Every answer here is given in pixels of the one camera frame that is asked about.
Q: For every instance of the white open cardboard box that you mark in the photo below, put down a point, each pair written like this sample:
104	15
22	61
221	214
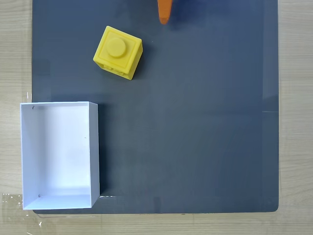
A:
61	156

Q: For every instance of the yellow toy building block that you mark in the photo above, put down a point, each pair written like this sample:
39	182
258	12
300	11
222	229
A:
115	52

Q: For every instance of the dark grey table mat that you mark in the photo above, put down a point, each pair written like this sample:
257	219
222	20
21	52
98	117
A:
195	134

